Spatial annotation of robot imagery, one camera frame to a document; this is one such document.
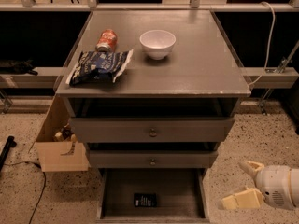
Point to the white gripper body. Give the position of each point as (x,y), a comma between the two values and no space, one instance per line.
(273,184)

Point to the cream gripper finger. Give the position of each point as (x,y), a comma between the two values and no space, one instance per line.
(252,168)
(248,198)

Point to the dark blue rxbar wrapper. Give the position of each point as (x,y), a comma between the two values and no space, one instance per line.
(145,200)

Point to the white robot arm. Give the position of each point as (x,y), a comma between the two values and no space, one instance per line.
(295,187)

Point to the grey open bottom drawer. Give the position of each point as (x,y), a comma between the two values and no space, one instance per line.
(180,197)

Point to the grey wooden drawer cabinet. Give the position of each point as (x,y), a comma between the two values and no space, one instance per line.
(198,79)

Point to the grey middle drawer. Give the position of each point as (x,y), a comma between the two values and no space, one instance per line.
(152,159)

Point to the grey top drawer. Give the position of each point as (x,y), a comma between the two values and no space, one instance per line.
(142,130)

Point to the white ceramic bowl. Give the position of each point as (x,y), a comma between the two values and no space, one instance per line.
(157,44)

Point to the blue white chip bag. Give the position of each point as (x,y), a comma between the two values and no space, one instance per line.
(97,65)

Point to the orange soda can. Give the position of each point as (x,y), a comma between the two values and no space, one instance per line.
(107,41)

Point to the cardboard box with items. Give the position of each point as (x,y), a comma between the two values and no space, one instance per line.
(57,147)

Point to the black bar on floor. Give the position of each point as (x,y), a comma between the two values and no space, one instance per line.
(10,143)

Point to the black object on left ledge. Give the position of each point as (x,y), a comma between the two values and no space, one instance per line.
(17,67)

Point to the metal rail frame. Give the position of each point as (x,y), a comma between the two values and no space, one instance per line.
(86,5)

